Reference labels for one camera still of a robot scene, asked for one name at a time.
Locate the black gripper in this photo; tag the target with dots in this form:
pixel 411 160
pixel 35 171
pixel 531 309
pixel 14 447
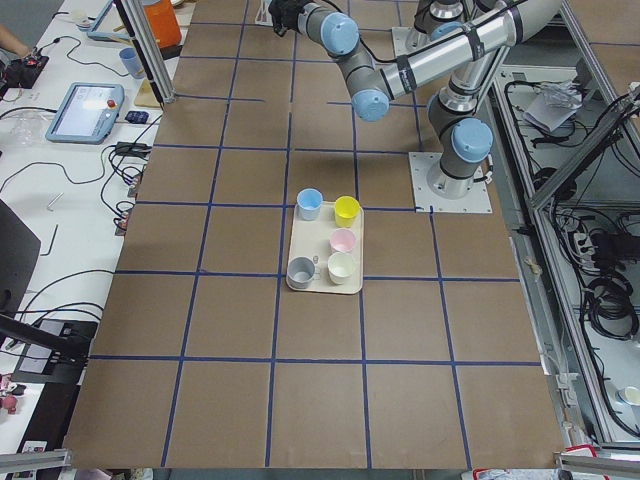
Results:
pixel 286 13

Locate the aluminium frame post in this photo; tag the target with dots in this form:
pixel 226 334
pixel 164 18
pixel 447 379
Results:
pixel 140 33

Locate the small blue mug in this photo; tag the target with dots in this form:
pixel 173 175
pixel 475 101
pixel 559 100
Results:
pixel 131 62

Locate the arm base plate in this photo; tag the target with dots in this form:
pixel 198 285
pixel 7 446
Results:
pixel 435 192
pixel 402 42

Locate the pale green plastic cup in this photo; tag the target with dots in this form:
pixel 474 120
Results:
pixel 341 267

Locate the cream plastic tray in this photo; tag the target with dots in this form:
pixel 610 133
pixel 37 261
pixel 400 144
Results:
pixel 311 239

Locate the yellow plastic cup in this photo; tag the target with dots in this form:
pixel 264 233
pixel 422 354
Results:
pixel 346 211

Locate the grey plastic cup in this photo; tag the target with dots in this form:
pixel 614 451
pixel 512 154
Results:
pixel 300 273

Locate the blue teach pendant tablet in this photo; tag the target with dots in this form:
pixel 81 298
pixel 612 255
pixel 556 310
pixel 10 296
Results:
pixel 87 114

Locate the blue plastic cup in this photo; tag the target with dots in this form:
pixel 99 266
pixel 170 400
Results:
pixel 309 202

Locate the pink plastic cup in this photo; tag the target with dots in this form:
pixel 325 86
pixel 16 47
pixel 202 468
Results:
pixel 342 240

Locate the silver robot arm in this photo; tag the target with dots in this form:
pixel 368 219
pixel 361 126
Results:
pixel 465 51
pixel 431 14

